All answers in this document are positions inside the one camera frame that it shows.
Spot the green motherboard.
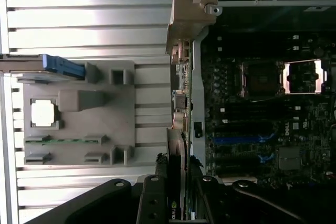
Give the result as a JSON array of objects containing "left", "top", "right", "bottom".
[{"left": 202, "top": 24, "right": 336, "bottom": 190}]

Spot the open black PC case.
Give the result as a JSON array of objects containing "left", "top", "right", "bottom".
[{"left": 190, "top": 0, "right": 336, "bottom": 224}]

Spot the silver CPU chip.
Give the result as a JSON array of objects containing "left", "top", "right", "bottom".
[{"left": 30, "top": 99, "right": 58, "bottom": 127}]

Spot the loose green RAM stick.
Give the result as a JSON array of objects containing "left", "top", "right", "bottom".
[{"left": 25, "top": 136, "right": 107, "bottom": 146}]

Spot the blue expansion slot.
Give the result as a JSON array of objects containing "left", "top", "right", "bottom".
[{"left": 214, "top": 136, "right": 276, "bottom": 144}]

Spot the hard disk with blue carrier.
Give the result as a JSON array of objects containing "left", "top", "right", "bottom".
[{"left": 0, "top": 53, "right": 87, "bottom": 83}]

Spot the grey parts rack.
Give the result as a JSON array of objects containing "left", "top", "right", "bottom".
[{"left": 15, "top": 60, "right": 136, "bottom": 167}]

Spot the CPU socket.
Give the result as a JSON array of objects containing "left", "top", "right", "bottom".
[{"left": 239, "top": 60, "right": 286, "bottom": 100}]

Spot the metal socket cover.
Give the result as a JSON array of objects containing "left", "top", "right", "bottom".
[{"left": 283, "top": 60, "right": 332, "bottom": 95}]

